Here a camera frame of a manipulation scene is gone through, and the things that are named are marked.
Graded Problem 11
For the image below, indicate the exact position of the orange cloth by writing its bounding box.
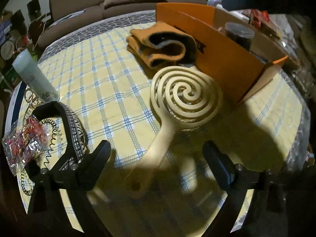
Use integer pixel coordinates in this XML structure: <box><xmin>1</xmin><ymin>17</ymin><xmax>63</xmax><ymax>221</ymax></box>
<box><xmin>126</xmin><ymin>22</ymin><xmax>197</xmax><ymax>69</ymax></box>

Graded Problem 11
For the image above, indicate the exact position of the yellow checked tablecloth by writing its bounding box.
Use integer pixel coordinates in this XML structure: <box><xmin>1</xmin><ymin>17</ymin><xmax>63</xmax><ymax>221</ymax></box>
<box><xmin>39</xmin><ymin>27</ymin><xmax>309</xmax><ymax>236</ymax></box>

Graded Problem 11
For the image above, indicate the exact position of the bag of colourful hair ties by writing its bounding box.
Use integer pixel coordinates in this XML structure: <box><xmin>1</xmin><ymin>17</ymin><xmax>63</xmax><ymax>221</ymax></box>
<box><xmin>2</xmin><ymin>115</ymin><xmax>49</xmax><ymax>176</ymax></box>

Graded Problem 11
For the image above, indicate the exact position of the pale green tube bottle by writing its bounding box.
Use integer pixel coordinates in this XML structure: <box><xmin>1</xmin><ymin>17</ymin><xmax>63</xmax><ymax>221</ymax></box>
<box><xmin>12</xmin><ymin>49</ymin><xmax>60</xmax><ymax>102</ymax></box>

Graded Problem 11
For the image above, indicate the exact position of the grey stone pattern table cover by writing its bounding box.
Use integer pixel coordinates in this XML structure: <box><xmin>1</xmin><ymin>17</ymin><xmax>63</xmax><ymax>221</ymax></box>
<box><xmin>38</xmin><ymin>10</ymin><xmax>155</xmax><ymax>64</ymax></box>

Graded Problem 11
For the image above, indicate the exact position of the brown sofa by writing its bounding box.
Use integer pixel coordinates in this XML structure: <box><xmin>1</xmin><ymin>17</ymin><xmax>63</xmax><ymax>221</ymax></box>
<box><xmin>38</xmin><ymin>0</ymin><xmax>207</xmax><ymax>49</ymax></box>

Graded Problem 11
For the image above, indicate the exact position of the black patterned headband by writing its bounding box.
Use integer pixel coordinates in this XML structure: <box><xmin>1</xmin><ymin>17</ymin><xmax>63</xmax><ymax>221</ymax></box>
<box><xmin>32</xmin><ymin>101</ymin><xmax>89</xmax><ymax>171</ymax></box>

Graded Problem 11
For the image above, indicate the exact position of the orange cardboard box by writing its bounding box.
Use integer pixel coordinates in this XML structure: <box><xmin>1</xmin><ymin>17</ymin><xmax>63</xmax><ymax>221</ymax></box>
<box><xmin>156</xmin><ymin>3</ymin><xmax>288</xmax><ymax>104</ymax></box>

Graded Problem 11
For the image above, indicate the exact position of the cream spiral hair brush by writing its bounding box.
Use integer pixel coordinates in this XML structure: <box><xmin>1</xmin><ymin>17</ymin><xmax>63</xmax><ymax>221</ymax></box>
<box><xmin>126</xmin><ymin>66</ymin><xmax>223</xmax><ymax>199</ymax></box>

